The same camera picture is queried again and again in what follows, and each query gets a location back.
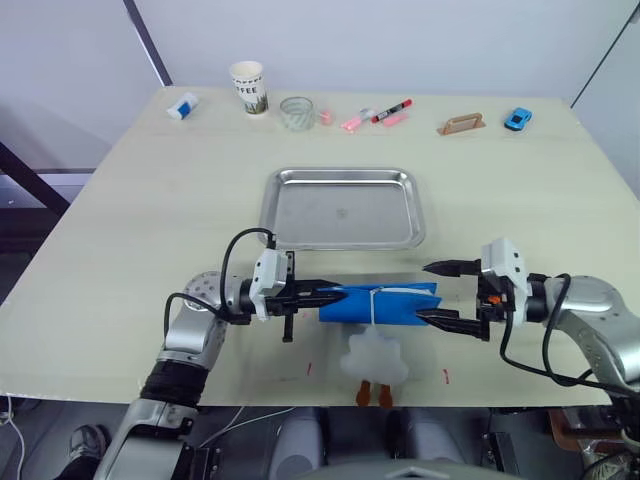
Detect blue toy car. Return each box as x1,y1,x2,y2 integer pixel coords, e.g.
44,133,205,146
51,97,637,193
503,106,534,133

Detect grey slanted pole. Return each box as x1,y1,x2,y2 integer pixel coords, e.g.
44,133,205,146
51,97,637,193
121,0,175,87
569,0,640,110

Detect brown board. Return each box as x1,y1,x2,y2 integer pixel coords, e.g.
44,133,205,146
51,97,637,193
546,408,627,447

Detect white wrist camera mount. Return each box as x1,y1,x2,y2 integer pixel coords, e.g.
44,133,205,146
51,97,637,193
478,237,532,327
248,248,296,321

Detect blue surgical instrument pack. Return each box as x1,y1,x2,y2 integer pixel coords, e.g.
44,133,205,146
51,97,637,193
316,281,444,330

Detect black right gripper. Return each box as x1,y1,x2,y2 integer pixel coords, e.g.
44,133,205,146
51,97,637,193
416,258,517,344

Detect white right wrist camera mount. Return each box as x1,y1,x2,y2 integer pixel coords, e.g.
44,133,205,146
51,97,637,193
478,237,532,327

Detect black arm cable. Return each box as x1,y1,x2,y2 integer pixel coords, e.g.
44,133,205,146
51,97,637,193
163,227,280,352
498,272,640,392

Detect white cable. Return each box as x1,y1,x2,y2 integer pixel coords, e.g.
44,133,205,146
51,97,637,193
0,396,27,480
198,405,297,447

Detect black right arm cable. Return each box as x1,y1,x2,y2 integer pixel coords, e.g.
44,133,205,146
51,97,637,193
498,272,640,392

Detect brown wooden handle block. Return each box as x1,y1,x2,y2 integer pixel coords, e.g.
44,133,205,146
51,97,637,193
435,111,488,138

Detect white plush charm orange feet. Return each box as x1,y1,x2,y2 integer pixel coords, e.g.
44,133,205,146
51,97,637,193
338,325,409,409

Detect grey sneaker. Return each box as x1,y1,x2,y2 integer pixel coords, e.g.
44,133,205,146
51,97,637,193
68,423,111,469

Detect clear glass cup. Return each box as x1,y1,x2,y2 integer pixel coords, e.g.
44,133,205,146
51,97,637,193
278,95,317,133

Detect metal tray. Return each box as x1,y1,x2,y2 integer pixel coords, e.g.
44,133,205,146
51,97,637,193
258,166,427,252

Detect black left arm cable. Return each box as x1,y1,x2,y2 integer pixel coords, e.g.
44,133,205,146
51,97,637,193
163,227,280,352

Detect black metal frame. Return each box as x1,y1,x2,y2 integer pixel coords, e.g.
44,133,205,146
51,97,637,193
0,139,72,217

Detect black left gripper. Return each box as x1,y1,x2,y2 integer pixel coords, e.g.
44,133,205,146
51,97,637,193
264,249,349,344

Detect white and blue tube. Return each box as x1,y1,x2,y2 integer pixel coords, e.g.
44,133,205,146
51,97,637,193
165,90,199,122

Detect grey rounded shape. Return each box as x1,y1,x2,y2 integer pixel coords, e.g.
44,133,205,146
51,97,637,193
268,407,327,477
403,407,462,467

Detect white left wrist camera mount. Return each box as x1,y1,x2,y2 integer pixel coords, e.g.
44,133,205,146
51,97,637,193
248,248,296,321

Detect printed paper coffee cup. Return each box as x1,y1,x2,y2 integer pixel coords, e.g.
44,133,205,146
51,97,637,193
228,60,271,121

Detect red and black marker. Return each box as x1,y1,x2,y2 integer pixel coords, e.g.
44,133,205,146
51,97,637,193
369,98,415,125

